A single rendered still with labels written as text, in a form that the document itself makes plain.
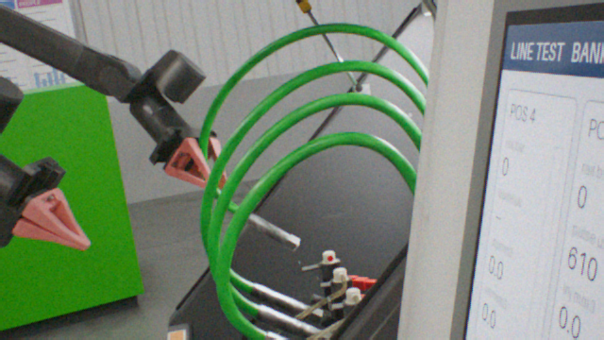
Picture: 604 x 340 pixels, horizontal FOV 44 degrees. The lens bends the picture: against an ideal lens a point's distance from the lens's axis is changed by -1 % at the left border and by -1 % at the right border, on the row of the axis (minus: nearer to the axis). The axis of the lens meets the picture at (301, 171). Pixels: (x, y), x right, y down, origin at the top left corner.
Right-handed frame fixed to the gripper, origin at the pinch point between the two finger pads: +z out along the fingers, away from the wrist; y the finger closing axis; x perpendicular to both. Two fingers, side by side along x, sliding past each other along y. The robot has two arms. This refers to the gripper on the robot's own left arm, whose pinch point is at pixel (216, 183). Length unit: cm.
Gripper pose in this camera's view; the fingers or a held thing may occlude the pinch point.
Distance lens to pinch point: 112.1
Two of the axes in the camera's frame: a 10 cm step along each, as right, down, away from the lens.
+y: 5.6, -0.1, 8.3
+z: 6.3, 6.6, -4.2
